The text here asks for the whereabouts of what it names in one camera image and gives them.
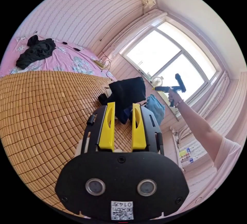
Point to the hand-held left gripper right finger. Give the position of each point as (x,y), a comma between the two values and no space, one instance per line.
(138,135)

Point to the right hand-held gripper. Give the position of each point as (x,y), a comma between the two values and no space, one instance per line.
(166,88)

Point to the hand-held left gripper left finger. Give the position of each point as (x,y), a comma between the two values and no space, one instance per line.
(105,131)

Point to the person's right forearm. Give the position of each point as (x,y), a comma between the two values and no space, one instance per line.
(198,125)

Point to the person's right hand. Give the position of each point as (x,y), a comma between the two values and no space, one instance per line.
(174,97)

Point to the small white fan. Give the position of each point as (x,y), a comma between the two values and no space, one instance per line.
(157,81)

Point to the pile of clothes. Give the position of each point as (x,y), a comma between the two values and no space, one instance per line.
(128,92)

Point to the window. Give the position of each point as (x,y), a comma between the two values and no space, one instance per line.
(164,53)

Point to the bed with woven mat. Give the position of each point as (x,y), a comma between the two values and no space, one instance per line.
(38,111)

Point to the person's body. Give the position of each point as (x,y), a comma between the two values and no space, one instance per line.
(228,154)

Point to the black garment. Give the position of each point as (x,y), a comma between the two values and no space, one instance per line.
(36,52)

